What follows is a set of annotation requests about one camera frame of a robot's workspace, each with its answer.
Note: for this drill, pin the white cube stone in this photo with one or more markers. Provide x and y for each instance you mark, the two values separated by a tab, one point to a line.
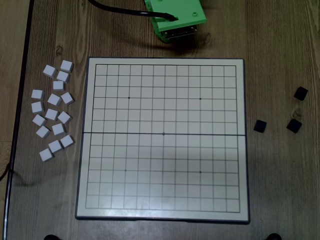
58	85
51	114
49	71
37	107
64	117
58	129
55	146
67	98
63	76
54	99
37	94
43	131
67	141
67	66
39	120
46	154

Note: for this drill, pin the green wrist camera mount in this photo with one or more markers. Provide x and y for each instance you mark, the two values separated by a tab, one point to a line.
175	10

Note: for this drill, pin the black stand foot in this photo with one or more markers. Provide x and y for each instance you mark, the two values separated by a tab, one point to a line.
273	237
53	237

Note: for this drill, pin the white go board with grid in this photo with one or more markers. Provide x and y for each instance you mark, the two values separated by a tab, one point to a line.
162	150

